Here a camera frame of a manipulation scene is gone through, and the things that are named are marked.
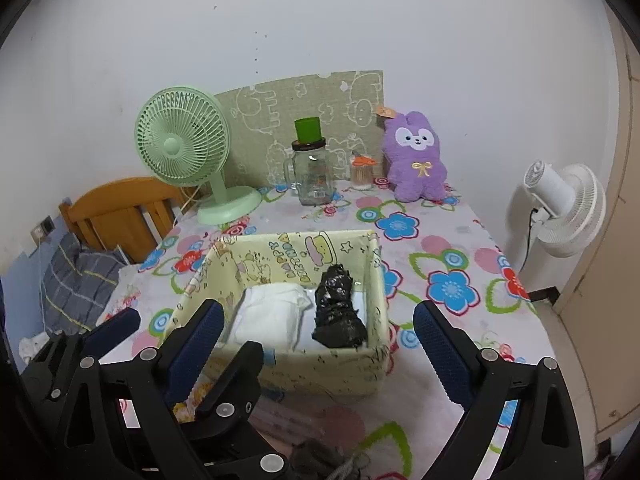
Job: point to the white crumpled cloth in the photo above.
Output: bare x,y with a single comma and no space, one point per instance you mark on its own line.
32,346

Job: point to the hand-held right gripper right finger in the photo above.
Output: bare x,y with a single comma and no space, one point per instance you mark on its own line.
444,355

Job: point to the elephant print board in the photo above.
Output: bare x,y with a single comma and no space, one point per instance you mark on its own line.
265,110

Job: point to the black plastic bag roll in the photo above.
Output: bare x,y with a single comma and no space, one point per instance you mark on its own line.
337,310

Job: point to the green plastic cup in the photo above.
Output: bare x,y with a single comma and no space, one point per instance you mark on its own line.
308,130

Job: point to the white folded cloth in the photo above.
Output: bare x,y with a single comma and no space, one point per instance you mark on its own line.
270,315

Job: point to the grey plaid blanket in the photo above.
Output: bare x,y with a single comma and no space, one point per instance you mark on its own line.
80,285

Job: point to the wall socket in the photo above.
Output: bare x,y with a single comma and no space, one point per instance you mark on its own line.
42,229

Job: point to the yellow cartoon tissue pack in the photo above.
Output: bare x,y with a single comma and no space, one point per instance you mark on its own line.
197,391

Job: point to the white floor fan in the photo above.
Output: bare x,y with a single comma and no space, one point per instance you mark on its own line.
565,210

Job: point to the clear container orange lid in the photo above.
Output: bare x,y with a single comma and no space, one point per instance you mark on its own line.
362,175

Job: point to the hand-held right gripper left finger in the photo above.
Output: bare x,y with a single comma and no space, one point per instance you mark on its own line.
196,340

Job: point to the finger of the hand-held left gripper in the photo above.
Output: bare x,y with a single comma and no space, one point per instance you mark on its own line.
235,377
116,324

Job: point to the purple plush bunny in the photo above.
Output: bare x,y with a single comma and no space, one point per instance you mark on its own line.
415,160

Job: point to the green desk fan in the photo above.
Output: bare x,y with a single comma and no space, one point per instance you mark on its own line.
175,145

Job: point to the yellow cartoon fabric storage box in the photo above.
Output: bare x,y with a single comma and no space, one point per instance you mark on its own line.
320,370

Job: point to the glass mug jar black lid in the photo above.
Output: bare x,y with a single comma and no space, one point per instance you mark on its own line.
312,180

